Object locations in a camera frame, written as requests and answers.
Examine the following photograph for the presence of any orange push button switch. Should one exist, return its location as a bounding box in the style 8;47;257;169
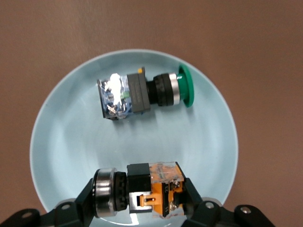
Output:
92;162;187;219

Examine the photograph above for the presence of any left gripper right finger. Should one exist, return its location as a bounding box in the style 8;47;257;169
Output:
182;177;277;227

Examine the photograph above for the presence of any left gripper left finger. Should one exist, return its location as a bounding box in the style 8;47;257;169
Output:
0;177;97;227

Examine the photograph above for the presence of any green push button switch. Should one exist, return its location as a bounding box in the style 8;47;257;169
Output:
96;64;195;122

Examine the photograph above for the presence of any light blue round plate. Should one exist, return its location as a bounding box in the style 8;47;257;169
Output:
29;49;239;225

